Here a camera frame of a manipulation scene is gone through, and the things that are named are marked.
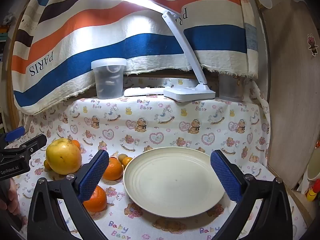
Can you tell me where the white desk lamp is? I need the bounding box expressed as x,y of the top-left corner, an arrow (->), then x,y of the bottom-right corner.
88,0 -> 216,103

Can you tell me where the striped cloth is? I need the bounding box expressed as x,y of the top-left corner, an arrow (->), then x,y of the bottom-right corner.
11,0 -> 259,115

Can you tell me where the clear lidded plastic container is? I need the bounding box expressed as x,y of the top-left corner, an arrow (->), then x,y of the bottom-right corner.
91,58 -> 127,100

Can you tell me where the cream round plate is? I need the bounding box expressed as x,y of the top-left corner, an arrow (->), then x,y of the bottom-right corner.
123,147 -> 225,218

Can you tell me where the clear plastic cup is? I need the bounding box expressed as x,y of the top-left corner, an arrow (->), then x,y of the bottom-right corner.
219,74 -> 244,103

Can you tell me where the large yellow apple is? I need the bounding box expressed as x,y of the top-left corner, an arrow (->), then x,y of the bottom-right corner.
46,138 -> 82,175

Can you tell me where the white remote control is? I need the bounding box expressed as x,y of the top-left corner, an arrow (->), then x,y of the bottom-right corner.
123,86 -> 167,97

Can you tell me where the cartoon wall sticker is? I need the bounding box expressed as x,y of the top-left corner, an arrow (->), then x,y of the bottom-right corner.
307,33 -> 319,56

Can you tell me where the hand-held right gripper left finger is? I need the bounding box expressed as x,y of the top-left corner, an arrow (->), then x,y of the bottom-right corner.
27,149 -> 110,240

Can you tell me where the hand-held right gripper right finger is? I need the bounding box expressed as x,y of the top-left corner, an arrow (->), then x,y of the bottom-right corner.
210,149 -> 293,240

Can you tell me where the bear printed tablecloth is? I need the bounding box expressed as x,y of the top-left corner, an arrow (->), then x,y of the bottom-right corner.
5,76 -> 308,240

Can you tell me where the cream mug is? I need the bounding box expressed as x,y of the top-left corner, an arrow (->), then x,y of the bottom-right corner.
307,148 -> 320,181

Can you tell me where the red and yellow toy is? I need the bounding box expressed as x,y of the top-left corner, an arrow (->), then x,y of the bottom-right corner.
305,179 -> 320,202

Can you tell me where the person's left hand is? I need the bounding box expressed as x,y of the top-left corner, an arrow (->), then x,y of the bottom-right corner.
0,177 -> 21,216

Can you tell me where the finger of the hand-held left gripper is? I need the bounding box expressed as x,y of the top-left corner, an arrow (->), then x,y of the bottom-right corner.
4,127 -> 26,142
0,133 -> 47,158

